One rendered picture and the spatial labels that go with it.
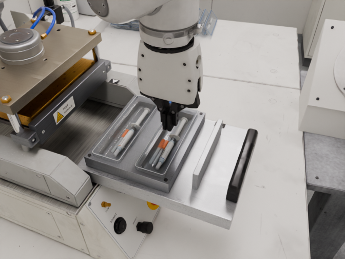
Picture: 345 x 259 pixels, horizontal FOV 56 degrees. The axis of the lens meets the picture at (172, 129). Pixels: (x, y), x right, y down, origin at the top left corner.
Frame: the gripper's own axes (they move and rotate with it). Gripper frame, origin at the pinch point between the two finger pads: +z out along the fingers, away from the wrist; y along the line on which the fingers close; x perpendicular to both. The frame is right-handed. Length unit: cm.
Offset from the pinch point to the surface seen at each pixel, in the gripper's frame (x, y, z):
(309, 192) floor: -84, -45, 105
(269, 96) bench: -55, -14, 30
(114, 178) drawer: 10.7, 6.2, 7.6
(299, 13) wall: -249, -14, 77
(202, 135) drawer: -5.5, -4.7, 7.7
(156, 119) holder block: -4.0, 4.6, 5.1
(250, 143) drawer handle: -2.9, -14.6, 3.7
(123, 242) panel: 13.9, 4.7, 24.3
